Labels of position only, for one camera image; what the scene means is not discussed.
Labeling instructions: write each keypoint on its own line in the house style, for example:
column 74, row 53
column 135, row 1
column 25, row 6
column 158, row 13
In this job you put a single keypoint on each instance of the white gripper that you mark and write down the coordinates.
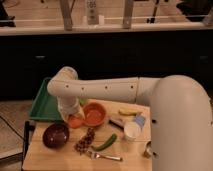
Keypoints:
column 70, row 107

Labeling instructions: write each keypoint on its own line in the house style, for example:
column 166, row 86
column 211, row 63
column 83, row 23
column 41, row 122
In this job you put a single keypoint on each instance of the orange apple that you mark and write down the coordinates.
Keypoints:
column 74, row 122

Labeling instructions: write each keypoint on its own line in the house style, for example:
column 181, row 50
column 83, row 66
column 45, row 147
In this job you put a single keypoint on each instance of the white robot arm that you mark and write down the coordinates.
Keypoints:
column 180, row 109

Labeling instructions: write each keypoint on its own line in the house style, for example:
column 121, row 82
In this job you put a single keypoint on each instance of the orange bowl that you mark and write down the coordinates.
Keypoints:
column 95, row 114

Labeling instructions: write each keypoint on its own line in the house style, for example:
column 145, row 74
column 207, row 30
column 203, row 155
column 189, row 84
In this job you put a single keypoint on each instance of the purple bowl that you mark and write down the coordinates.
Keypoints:
column 56, row 136

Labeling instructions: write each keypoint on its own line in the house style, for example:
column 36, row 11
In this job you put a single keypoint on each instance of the green tray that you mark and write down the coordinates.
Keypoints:
column 44, row 107

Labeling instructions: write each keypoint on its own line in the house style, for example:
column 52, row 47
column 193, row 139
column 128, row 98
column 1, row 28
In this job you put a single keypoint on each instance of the bunch of dark grapes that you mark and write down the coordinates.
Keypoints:
column 83, row 144

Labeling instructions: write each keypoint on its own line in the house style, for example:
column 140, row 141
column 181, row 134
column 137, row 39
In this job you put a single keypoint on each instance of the green pepper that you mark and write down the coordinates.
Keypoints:
column 106, row 144

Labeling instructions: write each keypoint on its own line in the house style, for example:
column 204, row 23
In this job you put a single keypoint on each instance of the yellow banana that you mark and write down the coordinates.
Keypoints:
column 128, row 112

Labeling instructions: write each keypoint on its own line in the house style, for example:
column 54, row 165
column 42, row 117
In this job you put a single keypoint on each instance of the metal fork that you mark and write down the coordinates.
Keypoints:
column 95, row 155

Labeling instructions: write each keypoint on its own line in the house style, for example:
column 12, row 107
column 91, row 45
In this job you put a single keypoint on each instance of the white paper cup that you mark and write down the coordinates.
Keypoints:
column 131, row 131

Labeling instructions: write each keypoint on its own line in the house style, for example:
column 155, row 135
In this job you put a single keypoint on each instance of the blue white packet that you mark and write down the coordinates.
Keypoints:
column 140, row 120

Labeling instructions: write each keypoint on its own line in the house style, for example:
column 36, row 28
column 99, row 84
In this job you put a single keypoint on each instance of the black table frame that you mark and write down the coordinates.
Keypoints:
column 28, row 129

